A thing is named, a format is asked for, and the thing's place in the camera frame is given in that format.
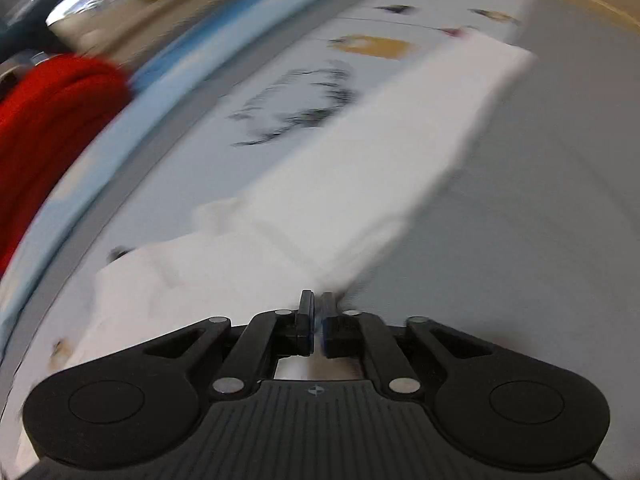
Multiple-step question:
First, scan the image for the white long-sleeve shirt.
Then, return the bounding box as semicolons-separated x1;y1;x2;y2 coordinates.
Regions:
70;32;534;364

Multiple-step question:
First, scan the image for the printed deer bed sheet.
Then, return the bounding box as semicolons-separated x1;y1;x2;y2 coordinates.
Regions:
1;0;532;402

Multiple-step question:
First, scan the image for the light blue folded sheet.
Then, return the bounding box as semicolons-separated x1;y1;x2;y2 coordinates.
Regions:
1;0;319;342

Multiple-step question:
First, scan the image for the red folded blanket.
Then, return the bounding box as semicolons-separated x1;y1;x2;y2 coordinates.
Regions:
1;54;132;270

